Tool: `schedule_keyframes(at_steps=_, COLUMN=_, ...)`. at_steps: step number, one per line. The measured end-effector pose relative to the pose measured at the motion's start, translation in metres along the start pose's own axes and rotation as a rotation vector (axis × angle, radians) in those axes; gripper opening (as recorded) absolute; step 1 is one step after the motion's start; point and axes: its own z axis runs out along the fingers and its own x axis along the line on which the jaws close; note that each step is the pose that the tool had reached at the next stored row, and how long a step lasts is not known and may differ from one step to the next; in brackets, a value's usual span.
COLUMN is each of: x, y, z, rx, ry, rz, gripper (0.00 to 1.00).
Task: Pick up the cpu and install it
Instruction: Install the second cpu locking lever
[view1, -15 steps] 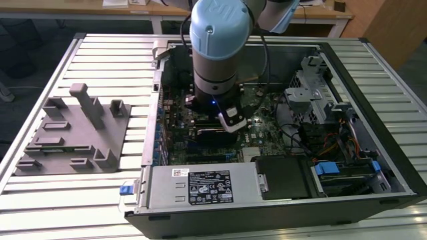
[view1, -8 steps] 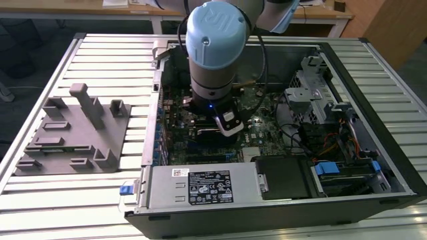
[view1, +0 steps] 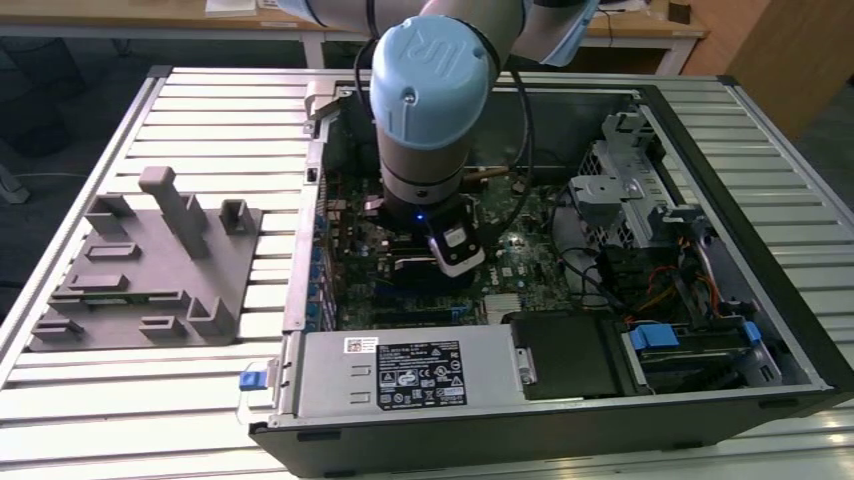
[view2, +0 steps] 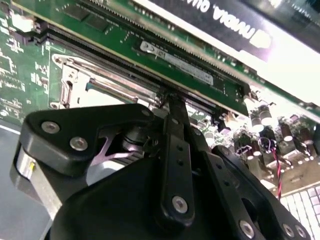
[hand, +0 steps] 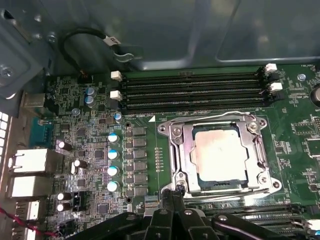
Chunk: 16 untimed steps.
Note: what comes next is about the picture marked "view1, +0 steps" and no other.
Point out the grey power supply box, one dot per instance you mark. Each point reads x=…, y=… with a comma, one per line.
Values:
x=321, y=380

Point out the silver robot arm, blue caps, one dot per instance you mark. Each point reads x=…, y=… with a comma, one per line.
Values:
x=427, y=170

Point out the silver finned chipset heatsink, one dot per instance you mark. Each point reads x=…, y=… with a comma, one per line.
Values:
x=503, y=304

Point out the black expansion slot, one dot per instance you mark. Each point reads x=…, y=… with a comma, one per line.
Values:
x=414, y=316

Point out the white paper sheet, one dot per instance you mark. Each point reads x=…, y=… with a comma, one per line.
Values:
x=230, y=6

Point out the black graphics card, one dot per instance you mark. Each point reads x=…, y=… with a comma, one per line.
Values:
x=414, y=281

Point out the wooden cabinet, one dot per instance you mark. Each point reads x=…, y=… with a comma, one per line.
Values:
x=788, y=50

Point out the green motherboard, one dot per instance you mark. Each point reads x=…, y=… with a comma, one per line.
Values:
x=541, y=280

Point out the grey plastic parts rack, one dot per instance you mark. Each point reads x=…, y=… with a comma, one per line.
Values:
x=160, y=280

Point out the small white box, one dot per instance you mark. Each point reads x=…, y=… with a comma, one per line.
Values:
x=270, y=4

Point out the silver metal drive cage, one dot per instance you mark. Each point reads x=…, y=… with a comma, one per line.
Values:
x=601, y=192

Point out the wooden desk, white frame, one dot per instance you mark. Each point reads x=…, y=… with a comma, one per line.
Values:
x=234, y=24

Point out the hard disk in blue carrier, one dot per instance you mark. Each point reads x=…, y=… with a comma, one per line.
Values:
x=654, y=337

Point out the round coin cell battery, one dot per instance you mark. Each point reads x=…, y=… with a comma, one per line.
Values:
x=521, y=186

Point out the black open PC case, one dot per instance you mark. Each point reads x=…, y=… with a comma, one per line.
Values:
x=534, y=445

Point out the blue plastic latch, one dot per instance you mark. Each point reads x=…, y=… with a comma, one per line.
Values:
x=253, y=380

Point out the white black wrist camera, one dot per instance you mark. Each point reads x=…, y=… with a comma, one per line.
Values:
x=461, y=255

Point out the small black box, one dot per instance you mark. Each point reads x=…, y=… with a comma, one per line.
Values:
x=680, y=12

